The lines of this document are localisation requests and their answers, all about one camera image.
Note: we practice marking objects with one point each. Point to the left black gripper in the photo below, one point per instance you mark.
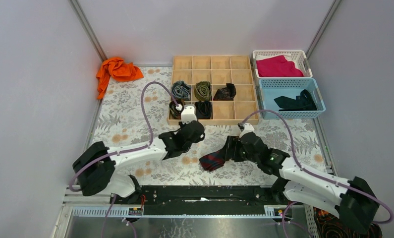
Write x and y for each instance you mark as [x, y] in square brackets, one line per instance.
[190, 130]

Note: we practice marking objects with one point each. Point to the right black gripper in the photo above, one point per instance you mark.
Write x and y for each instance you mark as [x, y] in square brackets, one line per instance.
[233, 142]

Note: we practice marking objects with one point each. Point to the red navy striped tie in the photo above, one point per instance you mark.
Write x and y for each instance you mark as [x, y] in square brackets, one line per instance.
[213, 161]

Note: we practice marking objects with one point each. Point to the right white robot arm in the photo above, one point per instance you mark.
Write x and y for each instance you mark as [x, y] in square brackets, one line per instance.
[350, 200]

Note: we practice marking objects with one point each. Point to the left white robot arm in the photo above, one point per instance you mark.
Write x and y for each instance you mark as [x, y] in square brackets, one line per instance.
[95, 170]

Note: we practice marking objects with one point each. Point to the white basket of ties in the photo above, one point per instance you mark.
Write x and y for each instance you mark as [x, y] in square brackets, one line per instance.
[310, 219]

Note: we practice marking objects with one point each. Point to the brown black rolled tie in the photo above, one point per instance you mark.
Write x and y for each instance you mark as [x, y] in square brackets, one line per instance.
[176, 107]

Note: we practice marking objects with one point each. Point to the grey blue rolled tie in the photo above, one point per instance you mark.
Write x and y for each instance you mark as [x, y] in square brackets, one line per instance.
[181, 90]

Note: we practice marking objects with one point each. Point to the olive green rolled tie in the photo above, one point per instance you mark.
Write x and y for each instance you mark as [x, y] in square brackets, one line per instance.
[202, 91]

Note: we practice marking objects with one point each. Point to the dark brown patterned rolled tie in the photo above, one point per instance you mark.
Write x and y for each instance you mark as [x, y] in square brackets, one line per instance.
[226, 93]

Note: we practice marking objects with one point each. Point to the blue plastic basket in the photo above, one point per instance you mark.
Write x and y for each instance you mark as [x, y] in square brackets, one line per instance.
[269, 89]

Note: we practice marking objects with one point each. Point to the wooden compartment tray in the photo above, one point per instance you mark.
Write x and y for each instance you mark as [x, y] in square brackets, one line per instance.
[219, 70]

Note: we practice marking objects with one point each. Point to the dark green tie in basket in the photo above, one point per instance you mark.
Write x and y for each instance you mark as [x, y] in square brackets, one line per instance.
[302, 102]

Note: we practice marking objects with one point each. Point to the magenta cloth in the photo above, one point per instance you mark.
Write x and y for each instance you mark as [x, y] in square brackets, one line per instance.
[277, 66]

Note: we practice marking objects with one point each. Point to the orange cloth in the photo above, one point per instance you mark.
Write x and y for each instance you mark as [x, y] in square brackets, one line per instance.
[117, 69]

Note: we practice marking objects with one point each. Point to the white plastic basket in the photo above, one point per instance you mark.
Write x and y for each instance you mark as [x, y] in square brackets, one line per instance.
[297, 56]

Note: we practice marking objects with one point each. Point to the orange black patterned tie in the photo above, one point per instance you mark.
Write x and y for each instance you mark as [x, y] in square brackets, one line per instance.
[329, 226]

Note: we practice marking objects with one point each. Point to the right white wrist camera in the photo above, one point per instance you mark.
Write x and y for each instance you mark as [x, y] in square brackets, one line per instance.
[245, 128]

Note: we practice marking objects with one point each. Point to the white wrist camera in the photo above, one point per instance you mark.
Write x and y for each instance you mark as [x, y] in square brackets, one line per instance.
[188, 114]
[245, 128]

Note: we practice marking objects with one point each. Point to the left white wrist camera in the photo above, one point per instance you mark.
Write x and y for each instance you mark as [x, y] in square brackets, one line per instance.
[188, 114]

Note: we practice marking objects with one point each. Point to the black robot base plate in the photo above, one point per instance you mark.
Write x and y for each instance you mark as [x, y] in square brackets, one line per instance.
[216, 196]

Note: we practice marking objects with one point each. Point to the perforated metal cable rail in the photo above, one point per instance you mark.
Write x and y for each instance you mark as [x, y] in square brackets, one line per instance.
[199, 211]

